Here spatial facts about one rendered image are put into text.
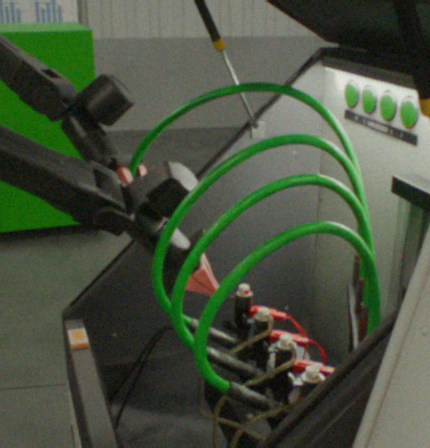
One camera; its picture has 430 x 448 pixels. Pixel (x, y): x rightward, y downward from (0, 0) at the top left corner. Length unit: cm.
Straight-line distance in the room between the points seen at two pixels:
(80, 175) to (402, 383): 47
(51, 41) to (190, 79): 350
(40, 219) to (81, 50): 109
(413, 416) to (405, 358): 5
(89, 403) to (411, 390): 57
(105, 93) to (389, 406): 65
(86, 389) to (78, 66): 316
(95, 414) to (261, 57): 665
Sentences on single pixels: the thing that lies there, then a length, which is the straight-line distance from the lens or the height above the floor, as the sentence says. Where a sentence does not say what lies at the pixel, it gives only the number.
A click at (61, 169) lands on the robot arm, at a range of 85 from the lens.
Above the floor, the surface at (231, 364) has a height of 111.
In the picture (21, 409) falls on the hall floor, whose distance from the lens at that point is 273.
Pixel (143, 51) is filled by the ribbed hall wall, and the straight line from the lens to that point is 729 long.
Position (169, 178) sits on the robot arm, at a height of 132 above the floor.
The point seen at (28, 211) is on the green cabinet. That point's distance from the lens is 427.
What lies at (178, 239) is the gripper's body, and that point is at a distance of 94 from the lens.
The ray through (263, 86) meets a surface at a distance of 98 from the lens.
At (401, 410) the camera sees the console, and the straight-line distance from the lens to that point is 67.
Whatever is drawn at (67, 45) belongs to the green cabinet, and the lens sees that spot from 407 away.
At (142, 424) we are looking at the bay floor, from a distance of 121.
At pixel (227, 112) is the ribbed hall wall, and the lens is 750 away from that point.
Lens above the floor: 157
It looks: 21 degrees down
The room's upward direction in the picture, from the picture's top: straight up
